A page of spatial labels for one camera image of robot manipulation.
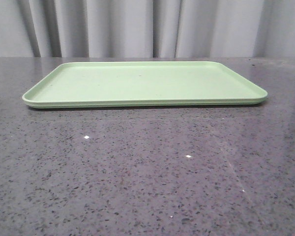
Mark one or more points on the grey pleated curtain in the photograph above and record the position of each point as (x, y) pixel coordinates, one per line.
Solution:
(147, 28)

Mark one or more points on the light green plastic tray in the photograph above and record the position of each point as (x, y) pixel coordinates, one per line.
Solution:
(142, 83)

